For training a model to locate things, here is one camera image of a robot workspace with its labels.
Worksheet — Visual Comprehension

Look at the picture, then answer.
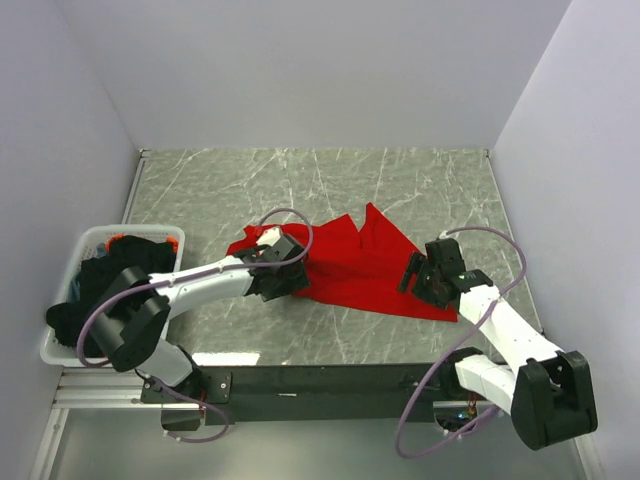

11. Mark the red polo shirt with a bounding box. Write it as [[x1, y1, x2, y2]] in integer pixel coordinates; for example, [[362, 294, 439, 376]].
[[227, 202, 459, 324]]

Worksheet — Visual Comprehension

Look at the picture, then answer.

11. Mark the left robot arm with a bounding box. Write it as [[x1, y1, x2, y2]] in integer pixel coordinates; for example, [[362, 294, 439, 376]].
[[78, 229, 310, 402]]

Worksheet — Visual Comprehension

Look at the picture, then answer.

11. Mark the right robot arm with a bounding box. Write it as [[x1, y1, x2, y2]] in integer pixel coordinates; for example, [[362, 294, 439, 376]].
[[398, 237, 598, 450]]

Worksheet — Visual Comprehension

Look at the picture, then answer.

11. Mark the black base beam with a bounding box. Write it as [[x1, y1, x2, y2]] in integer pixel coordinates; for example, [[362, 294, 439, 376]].
[[140, 363, 472, 430]]

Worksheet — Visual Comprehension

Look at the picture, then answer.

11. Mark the black garment in basket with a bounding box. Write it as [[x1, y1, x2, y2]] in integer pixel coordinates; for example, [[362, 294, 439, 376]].
[[45, 233, 176, 359]]

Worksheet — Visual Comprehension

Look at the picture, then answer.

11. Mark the white laundry basket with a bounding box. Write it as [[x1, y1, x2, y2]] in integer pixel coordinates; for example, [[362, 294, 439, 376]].
[[40, 224, 186, 368]]

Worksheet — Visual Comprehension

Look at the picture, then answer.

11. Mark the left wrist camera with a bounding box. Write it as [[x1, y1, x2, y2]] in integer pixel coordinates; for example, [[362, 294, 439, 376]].
[[256, 226, 282, 247]]

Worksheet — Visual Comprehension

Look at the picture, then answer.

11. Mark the aluminium rail frame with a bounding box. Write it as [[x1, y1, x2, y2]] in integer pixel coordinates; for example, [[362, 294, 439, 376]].
[[49, 369, 501, 411]]

